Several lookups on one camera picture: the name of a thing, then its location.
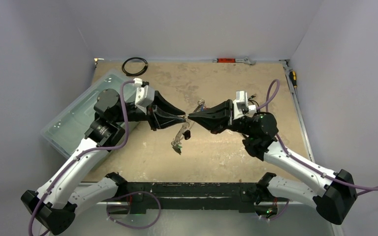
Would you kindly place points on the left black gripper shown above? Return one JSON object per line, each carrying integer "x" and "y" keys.
{"x": 161, "y": 119}

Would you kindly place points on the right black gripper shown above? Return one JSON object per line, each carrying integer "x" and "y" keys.
{"x": 229, "y": 115}

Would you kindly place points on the red key tag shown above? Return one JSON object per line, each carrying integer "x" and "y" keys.
{"x": 201, "y": 105}

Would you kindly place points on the black key fob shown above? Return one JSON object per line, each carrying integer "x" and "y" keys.
{"x": 187, "y": 134}

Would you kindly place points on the green key tag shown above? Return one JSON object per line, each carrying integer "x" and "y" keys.
{"x": 177, "y": 149}

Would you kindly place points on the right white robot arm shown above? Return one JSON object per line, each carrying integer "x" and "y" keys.
{"x": 330, "y": 193}

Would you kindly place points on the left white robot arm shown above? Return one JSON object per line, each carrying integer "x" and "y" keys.
{"x": 56, "y": 204}

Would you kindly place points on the yellow black screwdriver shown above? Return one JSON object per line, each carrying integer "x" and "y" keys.
{"x": 293, "y": 78}

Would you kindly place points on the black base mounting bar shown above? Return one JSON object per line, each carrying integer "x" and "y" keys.
{"x": 243, "y": 197}

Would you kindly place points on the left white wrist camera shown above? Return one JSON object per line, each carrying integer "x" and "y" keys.
{"x": 143, "y": 97}

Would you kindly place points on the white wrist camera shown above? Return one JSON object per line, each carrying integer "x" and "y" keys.
{"x": 143, "y": 97}
{"x": 241, "y": 105}

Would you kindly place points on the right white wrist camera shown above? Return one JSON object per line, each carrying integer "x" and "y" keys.
{"x": 241, "y": 105}

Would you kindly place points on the red handled adjustable wrench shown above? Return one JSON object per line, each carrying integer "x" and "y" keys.
{"x": 234, "y": 60}

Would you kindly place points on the aluminium frame rail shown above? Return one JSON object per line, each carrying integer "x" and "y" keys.
{"x": 294, "y": 94}

